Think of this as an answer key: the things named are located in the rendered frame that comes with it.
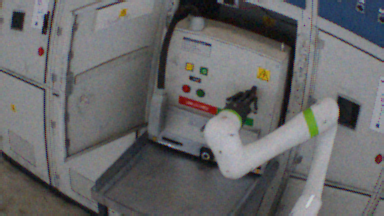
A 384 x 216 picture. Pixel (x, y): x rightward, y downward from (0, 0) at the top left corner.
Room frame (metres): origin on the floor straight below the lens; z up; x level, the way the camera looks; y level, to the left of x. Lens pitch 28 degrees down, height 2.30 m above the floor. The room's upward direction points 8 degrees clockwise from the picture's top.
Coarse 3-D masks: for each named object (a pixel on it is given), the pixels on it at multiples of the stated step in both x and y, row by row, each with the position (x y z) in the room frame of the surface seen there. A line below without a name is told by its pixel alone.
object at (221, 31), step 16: (192, 16) 2.51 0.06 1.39; (192, 32) 2.29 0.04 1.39; (208, 32) 2.32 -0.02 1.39; (224, 32) 2.36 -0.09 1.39; (240, 32) 2.40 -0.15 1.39; (256, 48) 2.25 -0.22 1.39; (272, 48) 2.29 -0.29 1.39; (288, 48) 2.35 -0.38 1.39; (288, 64) 2.33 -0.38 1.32; (272, 128) 2.20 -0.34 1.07
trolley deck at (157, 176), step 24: (144, 168) 2.11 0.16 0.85; (168, 168) 2.15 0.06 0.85; (192, 168) 2.18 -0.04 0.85; (216, 168) 2.20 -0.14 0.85; (120, 192) 1.88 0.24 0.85; (144, 192) 1.93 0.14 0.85; (168, 192) 1.96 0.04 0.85; (192, 192) 1.99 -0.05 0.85; (216, 192) 2.01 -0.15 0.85; (240, 192) 2.02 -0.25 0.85; (264, 192) 2.09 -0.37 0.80
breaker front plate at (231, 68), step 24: (168, 48) 2.32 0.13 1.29; (216, 48) 2.26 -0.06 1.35; (240, 48) 2.23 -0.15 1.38; (168, 72) 2.32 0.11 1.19; (192, 72) 2.29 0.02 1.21; (216, 72) 2.25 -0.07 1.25; (240, 72) 2.22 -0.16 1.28; (168, 96) 2.31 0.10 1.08; (192, 96) 2.28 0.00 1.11; (216, 96) 2.25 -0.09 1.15; (264, 96) 2.18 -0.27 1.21; (168, 120) 2.31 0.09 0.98; (192, 120) 2.27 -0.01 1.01; (264, 120) 2.18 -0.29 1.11
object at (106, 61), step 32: (128, 0) 2.27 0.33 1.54; (160, 0) 2.48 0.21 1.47; (96, 32) 2.18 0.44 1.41; (128, 32) 2.34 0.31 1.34; (160, 32) 2.47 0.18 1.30; (64, 64) 1.99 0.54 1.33; (96, 64) 2.20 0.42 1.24; (128, 64) 2.37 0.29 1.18; (64, 96) 2.01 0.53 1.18; (96, 96) 2.22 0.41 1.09; (128, 96) 2.39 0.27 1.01; (64, 128) 2.03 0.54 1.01; (96, 128) 2.23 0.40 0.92; (128, 128) 2.41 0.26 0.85; (64, 160) 2.00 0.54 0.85
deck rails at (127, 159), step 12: (144, 132) 2.30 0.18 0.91; (132, 144) 2.18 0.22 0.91; (144, 144) 2.30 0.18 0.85; (120, 156) 2.07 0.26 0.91; (132, 156) 2.18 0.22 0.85; (108, 168) 1.95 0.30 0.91; (120, 168) 2.06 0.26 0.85; (96, 180) 1.83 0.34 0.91; (108, 180) 1.94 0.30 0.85; (96, 192) 1.83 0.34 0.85; (252, 192) 1.98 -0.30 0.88; (240, 204) 1.92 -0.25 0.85
